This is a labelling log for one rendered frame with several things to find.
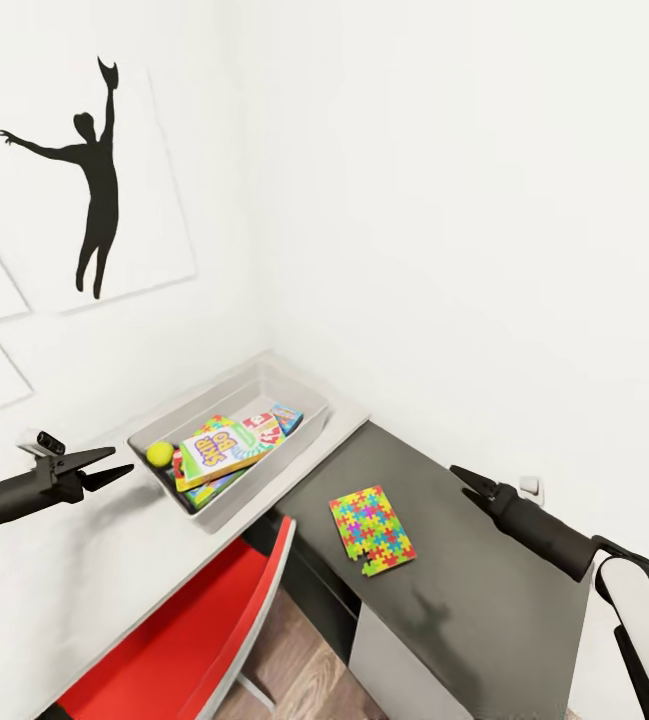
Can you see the jigsaw puzzle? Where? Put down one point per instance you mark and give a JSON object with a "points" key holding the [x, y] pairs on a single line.
{"points": [[367, 523], [216, 422]]}

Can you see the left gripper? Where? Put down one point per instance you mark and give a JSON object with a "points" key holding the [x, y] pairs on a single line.
{"points": [[56, 480]]}

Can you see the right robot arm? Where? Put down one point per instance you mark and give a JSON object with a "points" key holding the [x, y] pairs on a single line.
{"points": [[622, 579]]}

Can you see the tennis ball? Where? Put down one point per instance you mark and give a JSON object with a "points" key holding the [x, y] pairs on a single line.
{"points": [[160, 454]]}

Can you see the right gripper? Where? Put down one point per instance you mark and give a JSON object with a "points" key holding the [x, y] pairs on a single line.
{"points": [[512, 515]]}

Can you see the swivel chair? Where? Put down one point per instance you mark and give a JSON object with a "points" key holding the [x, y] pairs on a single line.
{"points": [[181, 662]]}

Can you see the desk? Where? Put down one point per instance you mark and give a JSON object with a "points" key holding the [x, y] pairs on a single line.
{"points": [[476, 627]]}

